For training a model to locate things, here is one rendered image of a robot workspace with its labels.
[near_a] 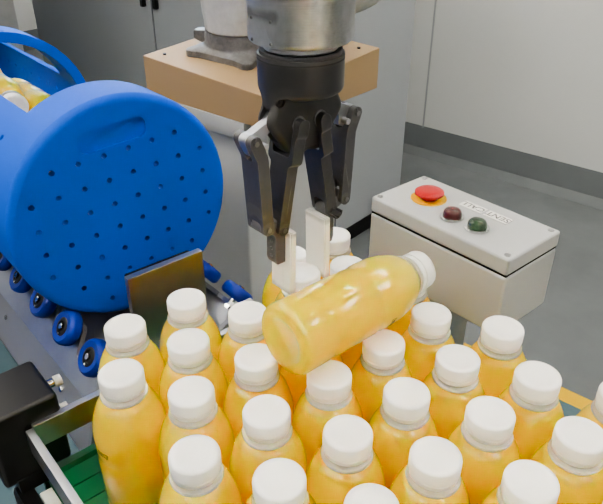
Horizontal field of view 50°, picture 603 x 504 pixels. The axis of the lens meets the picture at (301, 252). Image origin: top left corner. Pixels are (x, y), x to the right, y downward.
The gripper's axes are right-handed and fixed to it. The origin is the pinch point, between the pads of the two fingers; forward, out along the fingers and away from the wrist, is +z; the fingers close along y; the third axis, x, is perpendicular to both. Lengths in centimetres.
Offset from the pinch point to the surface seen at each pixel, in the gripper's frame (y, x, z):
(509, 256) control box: -18.2, 12.4, 2.0
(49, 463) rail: 27.0, -4.2, 14.1
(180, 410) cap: 18.6, 6.7, 4.6
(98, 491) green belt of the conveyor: 23.0, -5.2, 22.1
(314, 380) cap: 8.4, 11.5, 4.2
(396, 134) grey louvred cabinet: -176, -139, 71
